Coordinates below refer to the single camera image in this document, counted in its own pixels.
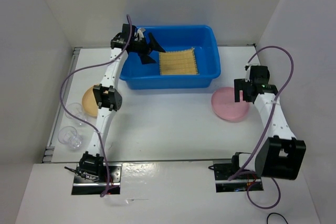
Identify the clear plastic cup far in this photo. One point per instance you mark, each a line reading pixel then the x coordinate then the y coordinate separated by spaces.
pixel 75 113

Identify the bamboo woven mat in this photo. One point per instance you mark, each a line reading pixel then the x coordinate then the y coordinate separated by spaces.
pixel 175 63

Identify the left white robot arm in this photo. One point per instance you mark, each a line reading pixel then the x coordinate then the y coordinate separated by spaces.
pixel 107 96

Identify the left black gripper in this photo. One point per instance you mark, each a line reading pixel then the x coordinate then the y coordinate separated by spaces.
pixel 146 59

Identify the orange plastic plate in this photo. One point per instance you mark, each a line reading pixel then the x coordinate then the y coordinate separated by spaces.
pixel 89 103

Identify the pink plastic plate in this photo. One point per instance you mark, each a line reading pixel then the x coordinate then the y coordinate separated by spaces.
pixel 224 105

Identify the blue plastic bin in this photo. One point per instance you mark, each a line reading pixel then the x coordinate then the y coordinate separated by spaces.
pixel 200 38

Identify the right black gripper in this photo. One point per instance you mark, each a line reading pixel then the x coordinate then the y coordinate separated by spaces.
pixel 240 84

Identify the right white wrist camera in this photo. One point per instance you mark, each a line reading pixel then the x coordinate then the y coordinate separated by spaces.
pixel 247 69

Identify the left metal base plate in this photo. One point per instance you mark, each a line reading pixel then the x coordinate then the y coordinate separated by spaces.
pixel 87 184

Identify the clear plastic cup near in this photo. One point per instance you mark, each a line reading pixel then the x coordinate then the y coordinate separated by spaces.
pixel 69 136

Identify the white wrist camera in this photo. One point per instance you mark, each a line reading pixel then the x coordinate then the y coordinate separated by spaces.
pixel 247 69
pixel 139 34

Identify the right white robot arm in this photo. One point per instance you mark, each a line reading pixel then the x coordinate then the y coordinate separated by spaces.
pixel 278 154

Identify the metal base plate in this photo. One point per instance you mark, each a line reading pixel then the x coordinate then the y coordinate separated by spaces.
pixel 223 169
pixel 87 184

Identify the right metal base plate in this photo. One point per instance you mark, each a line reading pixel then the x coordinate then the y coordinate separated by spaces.
pixel 223 169

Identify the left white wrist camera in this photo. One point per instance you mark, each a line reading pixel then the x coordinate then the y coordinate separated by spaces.
pixel 139 34

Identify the clear plastic cup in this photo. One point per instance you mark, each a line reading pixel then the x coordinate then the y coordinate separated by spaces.
pixel 75 113
pixel 69 136

